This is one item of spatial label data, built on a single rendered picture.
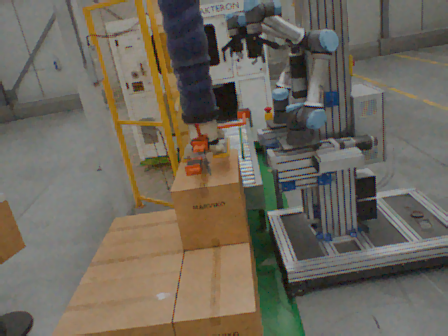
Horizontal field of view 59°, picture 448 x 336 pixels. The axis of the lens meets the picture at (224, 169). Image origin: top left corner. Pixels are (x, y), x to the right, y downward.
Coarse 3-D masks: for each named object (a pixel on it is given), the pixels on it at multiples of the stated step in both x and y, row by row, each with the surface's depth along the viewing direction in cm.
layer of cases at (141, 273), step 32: (128, 224) 286; (160, 224) 277; (96, 256) 251; (128, 256) 245; (160, 256) 239; (192, 256) 233; (224, 256) 228; (96, 288) 219; (128, 288) 215; (160, 288) 210; (192, 288) 205; (224, 288) 201; (256, 288) 243; (64, 320) 199; (96, 320) 195; (128, 320) 191; (160, 320) 187; (192, 320) 184; (224, 320) 184; (256, 320) 184
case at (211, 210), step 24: (216, 168) 249; (192, 192) 226; (216, 192) 226; (240, 192) 226; (192, 216) 232; (216, 216) 232; (240, 216) 231; (192, 240) 238; (216, 240) 238; (240, 240) 237
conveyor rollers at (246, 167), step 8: (240, 120) 505; (232, 128) 477; (232, 136) 446; (232, 144) 421; (240, 152) 395; (248, 152) 387; (240, 160) 371; (248, 160) 370; (240, 168) 354; (248, 168) 348; (248, 176) 330; (248, 184) 320
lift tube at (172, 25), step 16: (160, 0) 211; (176, 0) 207; (192, 0) 210; (176, 16) 210; (192, 16) 211; (176, 32) 213; (192, 32) 214; (176, 48) 217; (192, 48) 216; (176, 64) 221; (192, 64) 219
